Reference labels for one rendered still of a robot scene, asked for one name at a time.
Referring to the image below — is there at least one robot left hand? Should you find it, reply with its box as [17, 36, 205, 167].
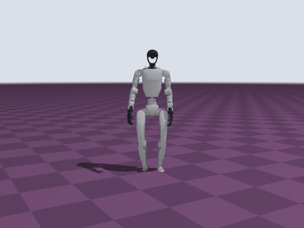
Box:
[167, 107, 173, 126]

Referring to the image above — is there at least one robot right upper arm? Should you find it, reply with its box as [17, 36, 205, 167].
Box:
[132, 69, 143, 95]

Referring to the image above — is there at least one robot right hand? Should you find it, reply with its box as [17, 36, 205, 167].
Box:
[127, 105, 133, 125]

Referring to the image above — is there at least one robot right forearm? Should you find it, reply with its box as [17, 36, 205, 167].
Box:
[127, 88, 136, 110]

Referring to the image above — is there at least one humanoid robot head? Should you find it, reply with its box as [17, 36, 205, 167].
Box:
[147, 49, 158, 69]

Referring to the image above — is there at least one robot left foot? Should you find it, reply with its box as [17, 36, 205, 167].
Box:
[156, 166, 164, 172]

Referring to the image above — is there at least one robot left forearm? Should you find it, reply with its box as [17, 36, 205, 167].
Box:
[166, 89, 173, 111]

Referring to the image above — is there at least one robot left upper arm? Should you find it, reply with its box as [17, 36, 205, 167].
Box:
[162, 70, 171, 95]

